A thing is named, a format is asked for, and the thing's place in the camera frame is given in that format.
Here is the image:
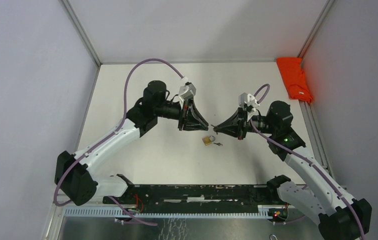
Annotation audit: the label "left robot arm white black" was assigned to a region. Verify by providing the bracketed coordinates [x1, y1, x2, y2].
[54, 80, 209, 206]

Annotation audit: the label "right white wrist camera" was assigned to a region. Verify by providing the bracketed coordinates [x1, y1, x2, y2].
[238, 92, 260, 114]

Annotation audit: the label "silver keys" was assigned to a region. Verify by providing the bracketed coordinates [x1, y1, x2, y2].
[211, 125, 218, 134]

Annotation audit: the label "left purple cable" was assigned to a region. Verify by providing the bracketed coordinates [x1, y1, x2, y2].
[53, 58, 190, 227]

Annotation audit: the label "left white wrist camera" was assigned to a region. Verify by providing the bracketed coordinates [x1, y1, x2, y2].
[177, 76, 197, 105]

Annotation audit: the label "purple cable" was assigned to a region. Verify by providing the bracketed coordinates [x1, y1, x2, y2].
[249, 83, 366, 240]
[53, 58, 190, 227]

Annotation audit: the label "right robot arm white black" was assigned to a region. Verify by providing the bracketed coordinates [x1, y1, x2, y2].
[213, 100, 372, 240]

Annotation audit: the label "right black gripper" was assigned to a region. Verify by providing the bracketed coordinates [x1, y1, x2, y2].
[214, 106, 276, 141]

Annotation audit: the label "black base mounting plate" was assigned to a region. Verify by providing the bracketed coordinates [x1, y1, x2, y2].
[102, 184, 287, 214]

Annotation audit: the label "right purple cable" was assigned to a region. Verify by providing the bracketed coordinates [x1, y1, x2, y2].
[249, 83, 366, 240]

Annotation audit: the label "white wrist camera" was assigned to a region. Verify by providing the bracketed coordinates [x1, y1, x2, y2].
[177, 76, 197, 105]
[238, 92, 260, 114]

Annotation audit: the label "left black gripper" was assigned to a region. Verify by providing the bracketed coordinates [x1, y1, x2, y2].
[155, 97, 209, 132]

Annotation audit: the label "orange folded cloth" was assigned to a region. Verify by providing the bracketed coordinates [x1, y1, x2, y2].
[276, 57, 314, 104]

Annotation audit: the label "small brass padlock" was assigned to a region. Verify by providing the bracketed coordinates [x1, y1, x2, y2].
[202, 135, 216, 146]

